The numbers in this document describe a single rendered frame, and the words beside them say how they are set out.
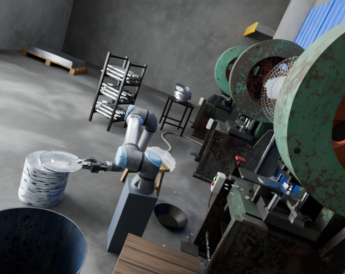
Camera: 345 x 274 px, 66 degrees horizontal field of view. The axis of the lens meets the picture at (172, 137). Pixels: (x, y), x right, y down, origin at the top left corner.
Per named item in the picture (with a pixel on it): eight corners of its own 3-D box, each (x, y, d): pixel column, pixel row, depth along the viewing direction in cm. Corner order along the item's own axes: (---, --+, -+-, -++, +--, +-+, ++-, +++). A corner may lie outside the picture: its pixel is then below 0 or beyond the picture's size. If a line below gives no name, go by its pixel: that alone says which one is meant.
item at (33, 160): (54, 178, 168) (54, 177, 168) (16, 159, 172) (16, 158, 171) (79, 163, 196) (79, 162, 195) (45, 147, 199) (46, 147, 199)
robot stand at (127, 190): (106, 251, 166) (129, 192, 153) (107, 231, 182) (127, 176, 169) (134, 255, 172) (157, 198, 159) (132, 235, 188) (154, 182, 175)
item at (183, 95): (160, 130, 441) (176, 85, 417) (158, 122, 483) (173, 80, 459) (181, 137, 450) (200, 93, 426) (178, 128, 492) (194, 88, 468)
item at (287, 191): (280, 199, 150) (283, 193, 149) (273, 187, 165) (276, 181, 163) (294, 205, 150) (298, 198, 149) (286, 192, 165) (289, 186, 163)
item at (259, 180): (232, 195, 153) (243, 175, 149) (230, 184, 166) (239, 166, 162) (273, 211, 153) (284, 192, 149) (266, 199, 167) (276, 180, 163)
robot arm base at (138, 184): (131, 191, 155) (136, 177, 152) (129, 178, 168) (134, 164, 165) (155, 196, 159) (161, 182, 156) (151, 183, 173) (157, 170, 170)
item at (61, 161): (52, 175, 169) (53, 174, 169) (30, 153, 183) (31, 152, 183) (90, 169, 193) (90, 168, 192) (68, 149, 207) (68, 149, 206)
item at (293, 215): (291, 223, 134) (301, 207, 131) (281, 206, 150) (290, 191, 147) (302, 228, 134) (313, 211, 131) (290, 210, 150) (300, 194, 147)
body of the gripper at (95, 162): (93, 164, 192) (108, 165, 199) (89, 158, 199) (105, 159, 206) (89, 173, 195) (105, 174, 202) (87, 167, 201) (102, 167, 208)
